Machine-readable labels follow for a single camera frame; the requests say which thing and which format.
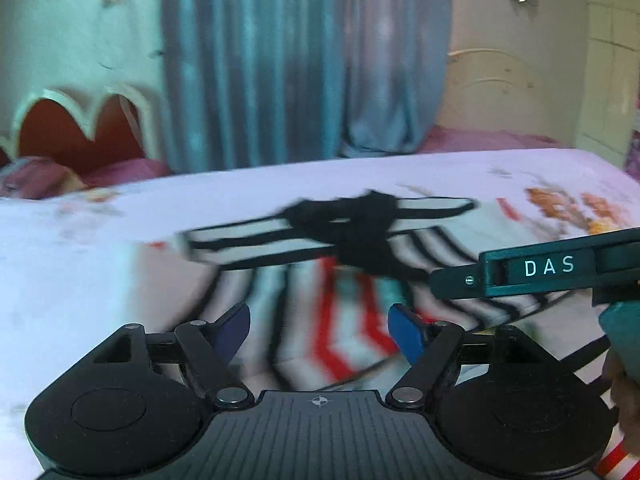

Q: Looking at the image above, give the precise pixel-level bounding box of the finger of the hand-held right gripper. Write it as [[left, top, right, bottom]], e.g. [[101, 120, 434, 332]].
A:
[[428, 227, 640, 306]]

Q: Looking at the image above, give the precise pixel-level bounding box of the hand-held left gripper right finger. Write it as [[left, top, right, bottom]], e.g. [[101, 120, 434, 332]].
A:
[[387, 304, 547, 408]]

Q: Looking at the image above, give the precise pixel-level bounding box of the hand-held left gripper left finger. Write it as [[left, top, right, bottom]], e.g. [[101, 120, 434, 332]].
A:
[[90, 302, 253, 408]]

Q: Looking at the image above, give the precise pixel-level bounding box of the striped knit sweater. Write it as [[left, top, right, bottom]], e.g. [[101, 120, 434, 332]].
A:
[[172, 189, 640, 480]]

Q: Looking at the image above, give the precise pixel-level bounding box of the person's right hand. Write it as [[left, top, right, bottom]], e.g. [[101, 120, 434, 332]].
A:
[[601, 350, 640, 443]]

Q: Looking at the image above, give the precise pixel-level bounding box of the pink bed sheet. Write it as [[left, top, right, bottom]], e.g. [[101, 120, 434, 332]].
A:
[[416, 124, 572, 156]]

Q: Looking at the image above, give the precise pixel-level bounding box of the white floral bed sheet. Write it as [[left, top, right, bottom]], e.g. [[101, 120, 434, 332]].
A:
[[0, 147, 640, 480]]

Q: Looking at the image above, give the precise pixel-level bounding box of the cream bed headboard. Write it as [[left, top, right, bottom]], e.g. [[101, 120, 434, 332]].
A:
[[440, 47, 537, 137]]

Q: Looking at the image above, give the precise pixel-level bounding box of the cream wardrobe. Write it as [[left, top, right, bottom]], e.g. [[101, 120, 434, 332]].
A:
[[574, 0, 640, 182]]

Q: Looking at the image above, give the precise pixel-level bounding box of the patterned pink pillow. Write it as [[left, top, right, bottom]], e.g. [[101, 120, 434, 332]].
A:
[[0, 155, 84, 200]]

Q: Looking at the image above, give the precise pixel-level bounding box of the grey curtain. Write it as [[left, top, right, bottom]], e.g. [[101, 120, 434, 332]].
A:
[[340, 0, 453, 158]]

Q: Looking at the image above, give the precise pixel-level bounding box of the blue curtain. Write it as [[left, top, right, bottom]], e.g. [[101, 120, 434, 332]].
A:
[[160, 0, 351, 175]]

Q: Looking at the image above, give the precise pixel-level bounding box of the red headboard with white frame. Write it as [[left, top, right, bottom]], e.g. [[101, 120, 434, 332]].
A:
[[0, 86, 162, 173]]

